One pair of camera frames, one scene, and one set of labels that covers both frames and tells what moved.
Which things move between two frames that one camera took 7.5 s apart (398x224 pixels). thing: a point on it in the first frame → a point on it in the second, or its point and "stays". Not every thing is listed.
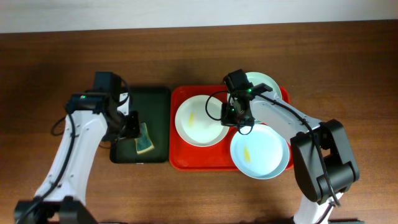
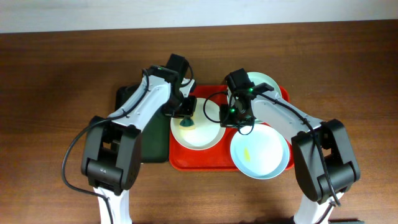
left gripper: (134, 132) → (192, 100)
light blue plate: (262, 154) stays
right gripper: (226, 120) stays
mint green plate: (262, 83) stays
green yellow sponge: (143, 143) → (186, 124)
